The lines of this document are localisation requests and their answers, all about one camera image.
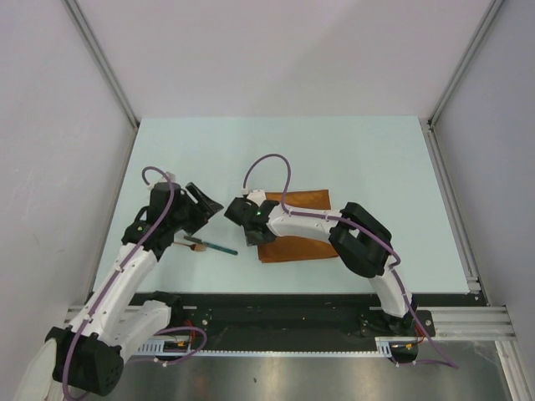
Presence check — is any right aluminium side rail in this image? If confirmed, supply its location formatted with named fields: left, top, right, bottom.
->
left=420, top=119, right=484, bottom=294

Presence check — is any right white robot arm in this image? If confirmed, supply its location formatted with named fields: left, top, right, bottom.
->
left=225, top=196, right=416, bottom=335

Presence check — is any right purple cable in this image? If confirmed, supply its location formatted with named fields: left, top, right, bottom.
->
left=242, top=154, right=460, bottom=369

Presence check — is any left aluminium corner post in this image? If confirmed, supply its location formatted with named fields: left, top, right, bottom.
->
left=61, top=0, right=140, bottom=131

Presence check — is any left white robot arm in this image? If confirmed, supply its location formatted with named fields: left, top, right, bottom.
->
left=47, top=182, right=223, bottom=396

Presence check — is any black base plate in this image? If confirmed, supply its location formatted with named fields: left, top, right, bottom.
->
left=85, top=292, right=488, bottom=364

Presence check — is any aluminium front rail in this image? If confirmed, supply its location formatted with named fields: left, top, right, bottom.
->
left=68, top=301, right=514, bottom=342

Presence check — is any aluminium corner post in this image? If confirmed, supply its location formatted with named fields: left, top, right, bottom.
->
left=61, top=0, right=140, bottom=131
left=426, top=0, right=507, bottom=129

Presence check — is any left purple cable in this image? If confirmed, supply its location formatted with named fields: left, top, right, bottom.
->
left=61, top=166, right=209, bottom=400

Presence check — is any white slotted cable duct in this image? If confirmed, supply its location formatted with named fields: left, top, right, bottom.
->
left=125, top=338, right=398, bottom=357

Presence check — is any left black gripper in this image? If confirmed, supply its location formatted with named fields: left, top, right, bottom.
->
left=169, top=183, right=222, bottom=236

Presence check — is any purple cable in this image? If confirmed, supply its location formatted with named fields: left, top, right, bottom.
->
left=61, top=166, right=209, bottom=400
left=242, top=154, right=460, bottom=369

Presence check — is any orange cloth napkin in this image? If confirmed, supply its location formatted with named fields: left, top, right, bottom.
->
left=257, top=190, right=338, bottom=263

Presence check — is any right aluminium corner post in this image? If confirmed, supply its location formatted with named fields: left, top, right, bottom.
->
left=426, top=0, right=507, bottom=129

